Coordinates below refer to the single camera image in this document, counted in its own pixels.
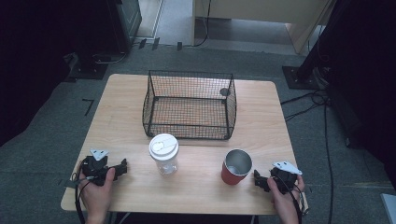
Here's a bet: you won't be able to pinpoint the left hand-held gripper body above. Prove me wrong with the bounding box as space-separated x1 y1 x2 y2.
79 147 118 188

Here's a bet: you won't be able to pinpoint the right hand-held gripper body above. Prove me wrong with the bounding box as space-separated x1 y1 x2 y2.
268 161 304 195

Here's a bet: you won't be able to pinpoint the red cup with steel inside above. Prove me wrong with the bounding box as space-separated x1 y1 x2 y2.
220 148 254 187

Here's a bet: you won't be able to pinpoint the white lidded paper cup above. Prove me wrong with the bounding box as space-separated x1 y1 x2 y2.
148 133 180 176

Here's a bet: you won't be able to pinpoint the black wire mesh basket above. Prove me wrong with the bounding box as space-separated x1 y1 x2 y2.
142 70 238 141

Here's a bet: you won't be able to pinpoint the person's right hand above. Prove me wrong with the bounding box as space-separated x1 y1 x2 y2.
266 174 308 222

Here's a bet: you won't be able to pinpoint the person's left hand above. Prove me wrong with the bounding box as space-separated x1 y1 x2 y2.
77 167 117 220

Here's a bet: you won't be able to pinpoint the grey tape patch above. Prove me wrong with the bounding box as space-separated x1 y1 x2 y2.
57 178 79 189

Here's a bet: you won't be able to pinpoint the black stand with base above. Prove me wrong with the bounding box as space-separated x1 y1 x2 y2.
281 0 347 91

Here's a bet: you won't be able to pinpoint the white flat object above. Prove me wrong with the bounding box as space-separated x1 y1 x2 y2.
379 192 396 224

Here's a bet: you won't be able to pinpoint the black cabinet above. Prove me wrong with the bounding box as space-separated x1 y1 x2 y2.
105 0 143 54

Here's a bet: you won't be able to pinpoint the right hand-held gripper cable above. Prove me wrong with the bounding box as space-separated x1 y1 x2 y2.
274 174 309 224

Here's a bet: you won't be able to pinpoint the hand-held gripper cable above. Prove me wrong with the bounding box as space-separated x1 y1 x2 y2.
274 174 309 224
70 160 92 224

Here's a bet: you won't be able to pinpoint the left hand-held gripper cable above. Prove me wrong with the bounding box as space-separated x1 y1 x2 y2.
70 160 92 224

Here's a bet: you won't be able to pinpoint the long black floor cable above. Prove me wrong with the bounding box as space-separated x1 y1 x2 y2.
322 101 334 224

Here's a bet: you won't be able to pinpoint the looped black floor cables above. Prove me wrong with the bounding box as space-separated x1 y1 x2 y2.
279 89 329 123

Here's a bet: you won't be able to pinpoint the black stand base plate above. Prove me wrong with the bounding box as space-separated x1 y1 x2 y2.
68 51 109 80

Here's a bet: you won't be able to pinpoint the black hanging cable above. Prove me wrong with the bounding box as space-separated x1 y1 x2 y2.
191 0 213 49

